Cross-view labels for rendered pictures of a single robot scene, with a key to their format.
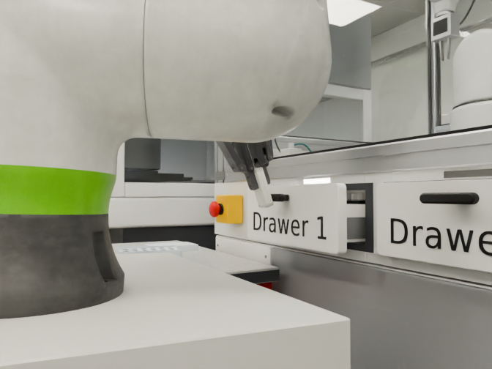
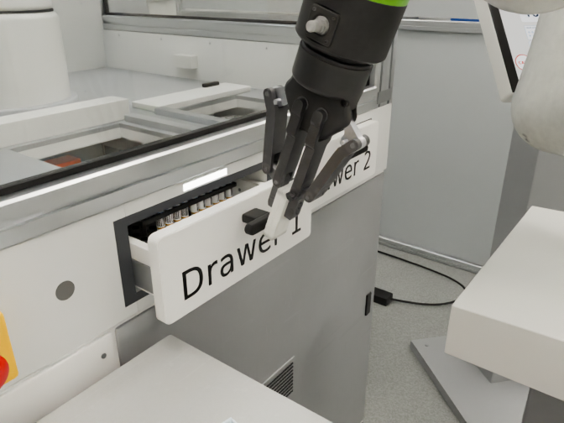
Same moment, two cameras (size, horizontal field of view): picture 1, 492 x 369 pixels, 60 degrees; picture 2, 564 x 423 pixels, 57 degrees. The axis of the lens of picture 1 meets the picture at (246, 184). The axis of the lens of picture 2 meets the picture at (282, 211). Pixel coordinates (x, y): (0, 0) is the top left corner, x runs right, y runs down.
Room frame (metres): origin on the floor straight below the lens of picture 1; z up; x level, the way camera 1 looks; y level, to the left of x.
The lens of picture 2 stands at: (0.99, 0.49, 1.17)
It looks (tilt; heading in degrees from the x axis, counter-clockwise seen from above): 24 degrees down; 245
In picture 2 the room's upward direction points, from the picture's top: straight up
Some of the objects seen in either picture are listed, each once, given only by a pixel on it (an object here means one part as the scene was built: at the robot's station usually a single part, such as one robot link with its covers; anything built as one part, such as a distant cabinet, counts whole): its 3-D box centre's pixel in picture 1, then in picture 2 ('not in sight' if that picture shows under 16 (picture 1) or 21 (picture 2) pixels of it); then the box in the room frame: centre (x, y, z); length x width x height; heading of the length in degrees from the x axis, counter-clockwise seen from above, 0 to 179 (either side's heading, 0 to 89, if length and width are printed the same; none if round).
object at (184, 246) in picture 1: (170, 247); not in sight; (1.18, 0.21, 0.77); 0.13 x 0.09 x 0.02; 119
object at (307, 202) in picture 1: (289, 214); (243, 235); (0.78, -0.08, 0.87); 0.29 x 0.02 x 0.11; 29
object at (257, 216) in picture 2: (277, 198); (259, 217); (0.77, -0.06, 0.91); 0.07 x 0.04 x 0.01; 29
